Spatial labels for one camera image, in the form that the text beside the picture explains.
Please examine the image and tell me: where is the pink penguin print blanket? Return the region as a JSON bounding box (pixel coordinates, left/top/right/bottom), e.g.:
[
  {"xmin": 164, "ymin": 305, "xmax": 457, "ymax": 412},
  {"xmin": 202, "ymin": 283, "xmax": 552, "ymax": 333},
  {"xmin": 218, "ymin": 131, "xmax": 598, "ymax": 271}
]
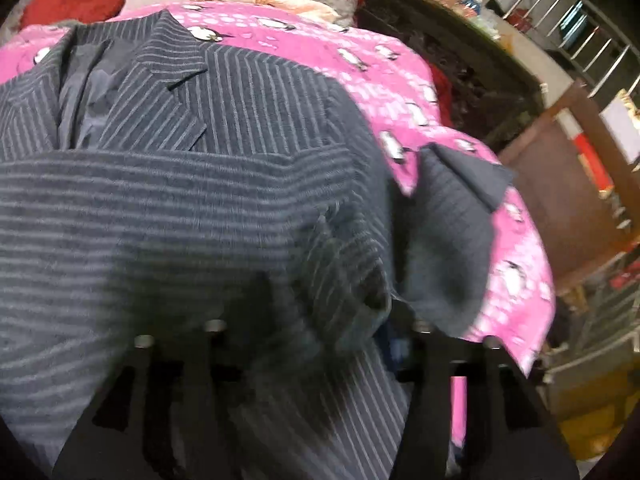
[{"xmin": 0, "ymin": 1, "xmax": 557, "ymax": 449}]

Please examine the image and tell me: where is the brown wooden chair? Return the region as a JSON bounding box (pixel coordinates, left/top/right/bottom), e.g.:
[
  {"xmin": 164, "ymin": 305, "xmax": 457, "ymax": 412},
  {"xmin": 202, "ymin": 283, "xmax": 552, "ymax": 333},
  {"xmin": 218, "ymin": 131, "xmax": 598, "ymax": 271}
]
[{"xmin": 498, "ymin": 80, "xmax": 639, "ymax": 295}]

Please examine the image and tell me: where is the metal rail rack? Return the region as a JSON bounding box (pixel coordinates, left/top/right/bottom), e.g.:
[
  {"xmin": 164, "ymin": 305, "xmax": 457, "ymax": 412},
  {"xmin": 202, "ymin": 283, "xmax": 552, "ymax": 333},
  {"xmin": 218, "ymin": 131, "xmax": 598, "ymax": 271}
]
[{"xmin": 498, "ymin": 0, "xmax": 639, "ymax": 106}]

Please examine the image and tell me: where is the grey pinstriped suit jacket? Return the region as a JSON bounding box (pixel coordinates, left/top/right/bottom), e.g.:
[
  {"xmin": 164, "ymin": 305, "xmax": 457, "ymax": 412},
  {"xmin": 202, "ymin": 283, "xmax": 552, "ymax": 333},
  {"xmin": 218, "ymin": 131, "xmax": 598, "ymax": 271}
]
[{"xmin": 1, "ymin": 11, "xmax": 512, "ymax": 479}]

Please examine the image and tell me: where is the dark carved wooden cabinet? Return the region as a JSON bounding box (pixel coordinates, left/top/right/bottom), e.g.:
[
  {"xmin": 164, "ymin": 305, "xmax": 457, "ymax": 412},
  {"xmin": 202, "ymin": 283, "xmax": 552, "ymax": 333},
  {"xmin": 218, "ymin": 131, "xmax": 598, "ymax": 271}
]
[{"xmin": 356, "ymin": 0, "xmax": 544, "ymax": 152}]

